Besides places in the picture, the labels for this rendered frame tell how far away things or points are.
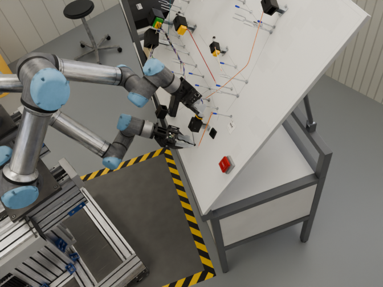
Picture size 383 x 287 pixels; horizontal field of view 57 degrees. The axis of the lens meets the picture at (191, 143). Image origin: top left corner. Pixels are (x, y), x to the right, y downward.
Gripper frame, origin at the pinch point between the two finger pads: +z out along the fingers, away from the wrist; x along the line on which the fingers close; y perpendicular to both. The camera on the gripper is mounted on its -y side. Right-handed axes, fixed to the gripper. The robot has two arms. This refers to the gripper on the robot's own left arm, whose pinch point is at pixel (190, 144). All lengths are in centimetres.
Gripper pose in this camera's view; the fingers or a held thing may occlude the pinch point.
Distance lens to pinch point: 167.1
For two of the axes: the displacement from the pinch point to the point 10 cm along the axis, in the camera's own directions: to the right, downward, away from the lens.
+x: 1.9, -9.2, 3.3
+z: 9.3, 2.9, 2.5
